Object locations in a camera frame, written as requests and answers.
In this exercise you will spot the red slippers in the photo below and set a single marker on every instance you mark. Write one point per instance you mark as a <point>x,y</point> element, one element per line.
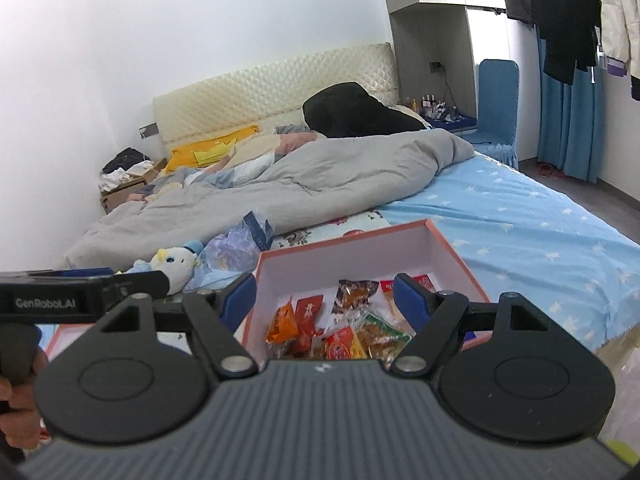
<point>552,170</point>

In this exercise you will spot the pink box lid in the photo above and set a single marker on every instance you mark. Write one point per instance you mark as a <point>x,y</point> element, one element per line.
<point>65,340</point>

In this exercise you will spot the white cloth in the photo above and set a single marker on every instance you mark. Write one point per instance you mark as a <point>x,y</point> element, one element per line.
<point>115,180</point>

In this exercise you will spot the row of cosmetic bottles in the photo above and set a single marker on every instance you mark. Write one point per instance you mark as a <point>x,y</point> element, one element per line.
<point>432,107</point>

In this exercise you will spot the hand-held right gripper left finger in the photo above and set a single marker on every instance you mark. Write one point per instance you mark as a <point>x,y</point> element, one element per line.
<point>240,292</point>

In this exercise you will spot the grey blanket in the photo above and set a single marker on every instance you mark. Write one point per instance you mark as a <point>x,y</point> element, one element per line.
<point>325,175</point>

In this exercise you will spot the white cabinet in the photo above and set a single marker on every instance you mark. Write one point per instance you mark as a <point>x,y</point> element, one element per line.
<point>430,15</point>

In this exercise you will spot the cream quilted headboard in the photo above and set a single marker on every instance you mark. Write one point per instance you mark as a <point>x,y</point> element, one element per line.
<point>275,95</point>

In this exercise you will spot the blue chair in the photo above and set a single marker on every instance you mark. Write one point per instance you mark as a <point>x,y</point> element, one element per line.
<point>495,105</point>

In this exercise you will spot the red peanut snack packet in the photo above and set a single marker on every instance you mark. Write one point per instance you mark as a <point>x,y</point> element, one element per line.
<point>342,345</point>

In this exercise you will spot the hanging cream jacket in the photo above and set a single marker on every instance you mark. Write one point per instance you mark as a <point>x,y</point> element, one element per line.
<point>620,15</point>

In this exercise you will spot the black coat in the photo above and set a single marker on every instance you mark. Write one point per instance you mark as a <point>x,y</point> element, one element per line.
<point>350,110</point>

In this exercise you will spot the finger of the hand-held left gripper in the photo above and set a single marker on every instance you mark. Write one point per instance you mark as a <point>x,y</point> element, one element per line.
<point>140,282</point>

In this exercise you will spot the white and blue plush toy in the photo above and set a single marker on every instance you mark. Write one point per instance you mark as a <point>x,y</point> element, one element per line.
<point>170,262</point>

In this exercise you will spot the brown cardboard box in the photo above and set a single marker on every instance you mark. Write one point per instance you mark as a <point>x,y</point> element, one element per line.
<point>117,197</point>

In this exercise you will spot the blue floral tissue pack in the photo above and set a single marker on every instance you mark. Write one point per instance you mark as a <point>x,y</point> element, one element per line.
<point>230,250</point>

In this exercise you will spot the hanging dark clothes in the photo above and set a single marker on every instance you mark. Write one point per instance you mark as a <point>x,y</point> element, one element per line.
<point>555,10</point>

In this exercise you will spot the patchwork quilt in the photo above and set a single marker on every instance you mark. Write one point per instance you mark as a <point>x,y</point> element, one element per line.
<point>250,157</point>

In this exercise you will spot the blue star bed sheet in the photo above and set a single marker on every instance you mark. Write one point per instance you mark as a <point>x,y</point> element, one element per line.
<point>525,235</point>

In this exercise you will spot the blue curtain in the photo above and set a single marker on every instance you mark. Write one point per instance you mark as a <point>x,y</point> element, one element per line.
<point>570,130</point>

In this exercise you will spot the yellow pillow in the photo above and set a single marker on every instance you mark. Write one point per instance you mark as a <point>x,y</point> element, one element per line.
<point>200,152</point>

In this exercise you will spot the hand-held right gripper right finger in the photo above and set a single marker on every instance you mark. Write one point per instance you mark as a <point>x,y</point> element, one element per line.
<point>405,295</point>

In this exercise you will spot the black cloth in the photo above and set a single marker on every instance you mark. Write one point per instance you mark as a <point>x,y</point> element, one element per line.
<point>127,160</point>

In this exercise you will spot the pink cardboard box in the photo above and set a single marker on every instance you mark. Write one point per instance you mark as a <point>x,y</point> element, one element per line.
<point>350,260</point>

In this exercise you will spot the black wall socket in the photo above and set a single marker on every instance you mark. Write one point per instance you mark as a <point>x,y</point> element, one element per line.
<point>435,66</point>

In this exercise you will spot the person's left hand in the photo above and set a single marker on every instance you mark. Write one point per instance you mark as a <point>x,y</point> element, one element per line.
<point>20,410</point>

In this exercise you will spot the pile of assorted snacks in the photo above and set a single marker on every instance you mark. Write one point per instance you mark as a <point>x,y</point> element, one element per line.
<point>320,325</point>

